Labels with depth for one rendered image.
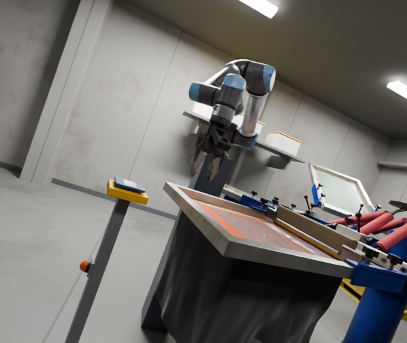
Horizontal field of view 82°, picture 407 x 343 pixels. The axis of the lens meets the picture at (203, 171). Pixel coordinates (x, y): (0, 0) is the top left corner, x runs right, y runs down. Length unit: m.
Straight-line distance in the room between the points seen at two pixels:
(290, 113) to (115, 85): 3.05
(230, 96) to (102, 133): 3.35
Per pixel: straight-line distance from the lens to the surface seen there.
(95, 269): 0.94
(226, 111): 0.78
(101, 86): 4.10
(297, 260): 0.70
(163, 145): 3.94
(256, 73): 1.24
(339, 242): 1.05
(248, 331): 0.86
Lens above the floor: 1.13
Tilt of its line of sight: 2 degrees down
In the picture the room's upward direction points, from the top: 21 degrees clockwise
